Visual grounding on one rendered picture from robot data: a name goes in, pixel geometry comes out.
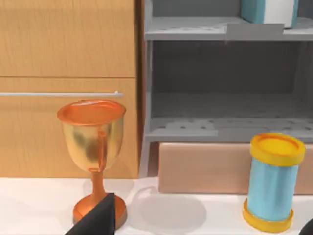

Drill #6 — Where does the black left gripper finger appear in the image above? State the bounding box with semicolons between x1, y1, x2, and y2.
64;192;116;235

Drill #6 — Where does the gold and orange trophy cup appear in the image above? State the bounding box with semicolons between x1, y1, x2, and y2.
57;99;128;231

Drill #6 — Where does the wooden drawer front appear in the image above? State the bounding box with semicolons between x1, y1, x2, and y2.
0;77;136;179

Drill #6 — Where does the salmon-coloured shallow box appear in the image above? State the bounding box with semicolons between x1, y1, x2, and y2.
158;141;313;196

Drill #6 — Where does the blue and yellow can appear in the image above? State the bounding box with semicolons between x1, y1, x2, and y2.
243;133;306;233

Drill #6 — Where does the wooden cupboard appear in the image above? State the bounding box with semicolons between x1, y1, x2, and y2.
0;0;145;179

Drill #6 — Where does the grey open shelf cabinet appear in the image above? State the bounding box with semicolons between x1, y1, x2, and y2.
138;0;313;177

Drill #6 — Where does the black rounded object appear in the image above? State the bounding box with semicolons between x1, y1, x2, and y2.
299;218;313;235

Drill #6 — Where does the teal and white box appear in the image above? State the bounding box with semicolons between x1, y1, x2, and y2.
241;0;299;29

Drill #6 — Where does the long metal handle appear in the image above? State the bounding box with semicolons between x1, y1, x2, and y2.
0;91;124;98

